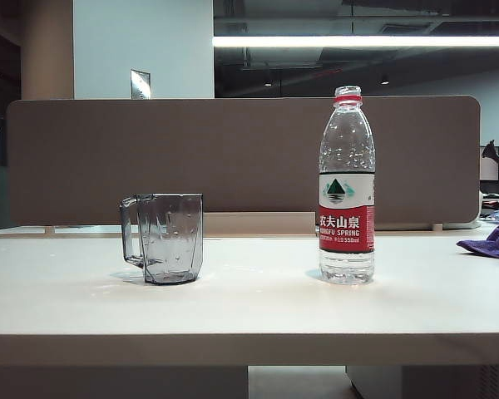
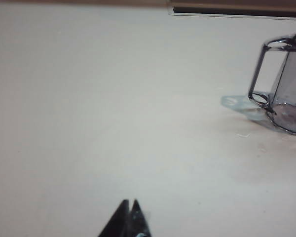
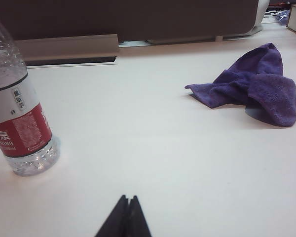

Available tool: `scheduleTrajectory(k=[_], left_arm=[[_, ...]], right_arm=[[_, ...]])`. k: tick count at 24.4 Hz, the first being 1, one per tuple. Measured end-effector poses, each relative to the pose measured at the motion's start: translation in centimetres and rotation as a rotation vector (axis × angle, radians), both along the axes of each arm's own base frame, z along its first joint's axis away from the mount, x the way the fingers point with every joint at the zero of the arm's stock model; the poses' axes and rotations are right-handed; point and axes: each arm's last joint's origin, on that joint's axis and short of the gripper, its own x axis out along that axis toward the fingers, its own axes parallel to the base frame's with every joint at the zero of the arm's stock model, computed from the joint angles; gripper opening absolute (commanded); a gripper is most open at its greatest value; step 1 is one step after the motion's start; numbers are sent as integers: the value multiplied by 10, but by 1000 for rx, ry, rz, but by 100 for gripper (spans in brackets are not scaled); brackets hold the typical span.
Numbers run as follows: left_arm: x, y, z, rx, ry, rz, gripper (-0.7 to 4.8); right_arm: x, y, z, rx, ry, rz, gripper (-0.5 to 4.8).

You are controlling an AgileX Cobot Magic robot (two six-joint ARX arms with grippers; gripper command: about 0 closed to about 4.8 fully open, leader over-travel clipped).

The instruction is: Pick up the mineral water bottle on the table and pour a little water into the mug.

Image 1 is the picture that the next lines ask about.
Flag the silver wall plaque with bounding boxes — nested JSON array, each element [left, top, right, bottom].
[[129, 68, 152, 100]]

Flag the purple cloth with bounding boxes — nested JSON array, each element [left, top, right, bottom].
[[456, 214, 499, 259]]

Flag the brown felt desk partition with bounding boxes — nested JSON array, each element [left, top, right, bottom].
[[6, 95, 482, 228]]

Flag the white monitor screen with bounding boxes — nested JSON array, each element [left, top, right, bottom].
[[480, 145, 499, 182]]

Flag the long white ceiling light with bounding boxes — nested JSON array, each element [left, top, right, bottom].
[[212, 35, 499, 48]]

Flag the Nongfu Spring water bottle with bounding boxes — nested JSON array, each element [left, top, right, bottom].
[[318, 85, 377, 286]]

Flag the transparent grey faceted mug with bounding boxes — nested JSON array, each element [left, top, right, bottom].
[[119, 192, 205, 286]]

